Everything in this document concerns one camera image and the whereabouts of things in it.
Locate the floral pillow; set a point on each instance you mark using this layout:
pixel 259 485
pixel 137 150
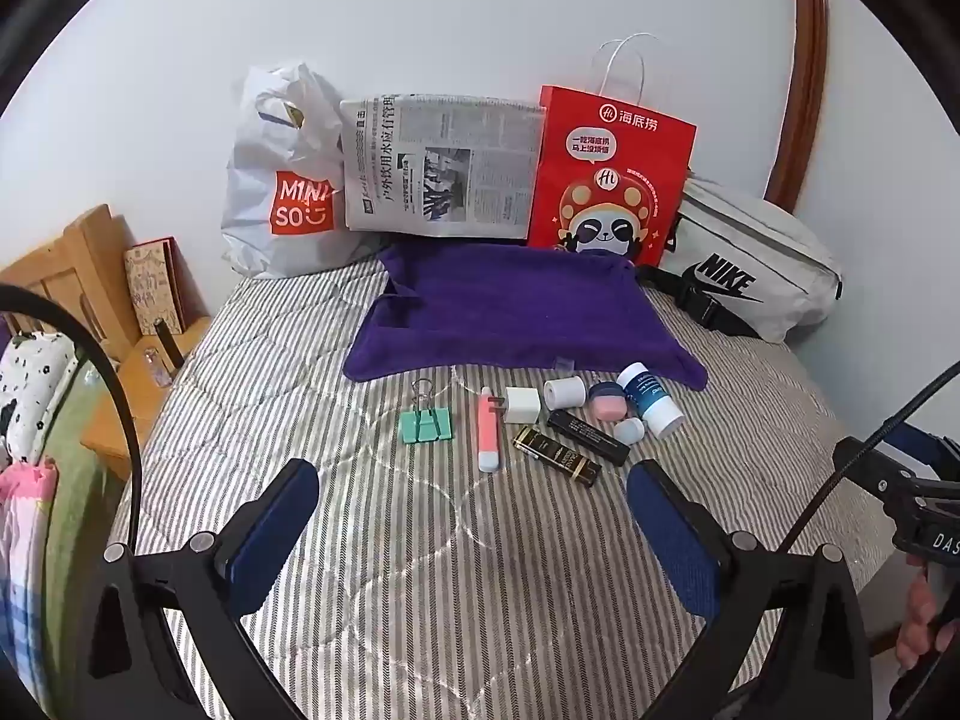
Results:
pixel 34 390

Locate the pink and white pen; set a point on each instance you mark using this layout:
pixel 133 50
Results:
pixel 490 435

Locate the small clear bottle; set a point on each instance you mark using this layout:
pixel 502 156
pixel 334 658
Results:
pixel 159 367

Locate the wooden door frame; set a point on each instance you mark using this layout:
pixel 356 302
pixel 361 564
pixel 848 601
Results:
pixel 802 75

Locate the blue and white bottle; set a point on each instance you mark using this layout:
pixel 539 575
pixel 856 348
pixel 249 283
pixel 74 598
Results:
pixel 652 405

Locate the person's right hand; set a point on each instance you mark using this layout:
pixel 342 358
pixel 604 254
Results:
pixel 916 622

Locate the patterned notebook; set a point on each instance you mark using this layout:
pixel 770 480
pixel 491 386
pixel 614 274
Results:
pixel 154 285

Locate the black and gold box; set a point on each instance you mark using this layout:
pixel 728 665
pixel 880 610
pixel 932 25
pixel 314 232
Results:
pixel 555 456

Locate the small white cylinder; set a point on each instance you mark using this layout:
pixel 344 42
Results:
pixel 564 393

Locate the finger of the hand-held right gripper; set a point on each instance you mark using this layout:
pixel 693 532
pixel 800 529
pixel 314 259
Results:
pixel 874 461

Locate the folded newspaper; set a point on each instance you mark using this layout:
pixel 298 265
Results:
pixel 442 165

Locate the red paper bag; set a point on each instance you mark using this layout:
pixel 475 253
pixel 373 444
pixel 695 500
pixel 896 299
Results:
pixel 607 165

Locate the green blanket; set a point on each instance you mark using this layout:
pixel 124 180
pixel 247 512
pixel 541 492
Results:
pixel 79 510

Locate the striped bed quilt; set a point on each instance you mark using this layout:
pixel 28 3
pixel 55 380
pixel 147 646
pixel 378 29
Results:
pixel 465 555

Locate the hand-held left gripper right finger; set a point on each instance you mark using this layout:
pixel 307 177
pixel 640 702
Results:
pixel 671 532

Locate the pink jar with blue lid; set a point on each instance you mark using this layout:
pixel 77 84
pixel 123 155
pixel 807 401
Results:
pixel 607 405

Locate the white charger plug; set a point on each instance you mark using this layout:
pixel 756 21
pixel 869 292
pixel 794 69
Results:
pixel 521 406

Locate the purple towel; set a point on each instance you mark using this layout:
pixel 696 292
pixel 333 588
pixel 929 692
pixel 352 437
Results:
pixel 517 307

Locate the black cosmetic tube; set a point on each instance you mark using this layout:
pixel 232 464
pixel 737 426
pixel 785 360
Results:
pixel 589 436

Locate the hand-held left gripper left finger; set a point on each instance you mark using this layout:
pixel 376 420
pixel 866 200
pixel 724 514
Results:
pixel 274 532

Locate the green binder clip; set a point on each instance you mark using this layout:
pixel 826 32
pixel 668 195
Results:
pixel 426 426

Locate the small white cap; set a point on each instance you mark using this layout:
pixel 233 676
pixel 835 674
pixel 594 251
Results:
pixel 628 431

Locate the white waist bag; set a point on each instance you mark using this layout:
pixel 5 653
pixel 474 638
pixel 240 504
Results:
pixel 757 255

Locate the white plastic shopping bag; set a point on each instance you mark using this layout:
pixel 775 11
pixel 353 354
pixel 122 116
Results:
pixel 281 172

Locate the wooden headboard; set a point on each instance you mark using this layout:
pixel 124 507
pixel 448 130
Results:
pixel 71 270

